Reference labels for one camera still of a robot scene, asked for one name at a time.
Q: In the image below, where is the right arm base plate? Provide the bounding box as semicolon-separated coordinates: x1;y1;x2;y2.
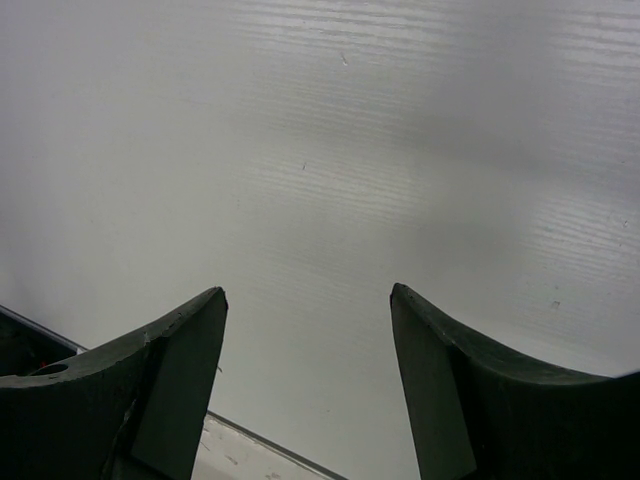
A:
0;306;85;376

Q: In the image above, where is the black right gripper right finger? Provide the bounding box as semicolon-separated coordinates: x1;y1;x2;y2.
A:
390;284;639;479

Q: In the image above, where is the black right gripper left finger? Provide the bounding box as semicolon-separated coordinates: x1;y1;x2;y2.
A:
1;287;228;479

